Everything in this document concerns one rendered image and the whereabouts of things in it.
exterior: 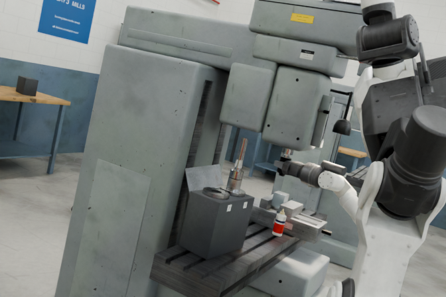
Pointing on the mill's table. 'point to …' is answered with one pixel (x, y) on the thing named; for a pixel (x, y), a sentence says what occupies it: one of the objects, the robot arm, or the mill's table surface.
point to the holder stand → (216, 221)
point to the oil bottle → (279, 223)
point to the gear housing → (300, 54)
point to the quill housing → (295, 107)
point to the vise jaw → (291, 208)
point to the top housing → (308, 20)
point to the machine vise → (262, 217)
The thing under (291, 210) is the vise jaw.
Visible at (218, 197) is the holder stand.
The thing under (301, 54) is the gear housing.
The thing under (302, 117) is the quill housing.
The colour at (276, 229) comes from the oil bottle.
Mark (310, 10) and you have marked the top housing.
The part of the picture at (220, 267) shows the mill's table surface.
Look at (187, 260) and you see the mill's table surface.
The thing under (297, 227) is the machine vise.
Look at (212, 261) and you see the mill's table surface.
